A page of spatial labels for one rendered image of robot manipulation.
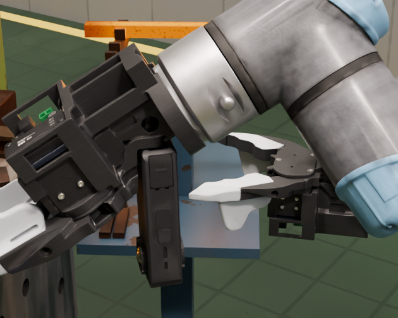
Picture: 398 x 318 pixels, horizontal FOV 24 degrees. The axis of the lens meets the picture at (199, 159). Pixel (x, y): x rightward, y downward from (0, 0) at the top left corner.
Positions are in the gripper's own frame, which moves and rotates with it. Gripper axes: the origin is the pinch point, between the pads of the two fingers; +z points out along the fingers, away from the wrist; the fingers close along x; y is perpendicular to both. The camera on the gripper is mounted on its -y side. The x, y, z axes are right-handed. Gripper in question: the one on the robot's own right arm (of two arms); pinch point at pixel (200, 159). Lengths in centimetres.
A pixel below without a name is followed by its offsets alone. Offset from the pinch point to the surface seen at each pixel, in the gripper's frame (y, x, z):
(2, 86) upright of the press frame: 13, 46, 45
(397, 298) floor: 100, 122, -30
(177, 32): 6, 61, 17
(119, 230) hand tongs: 31.2, 32.3, 20.3
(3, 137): -1.1, -1.2, 23.5
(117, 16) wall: 92, 323, 107
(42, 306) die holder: 29.9, 8.0, 24.6
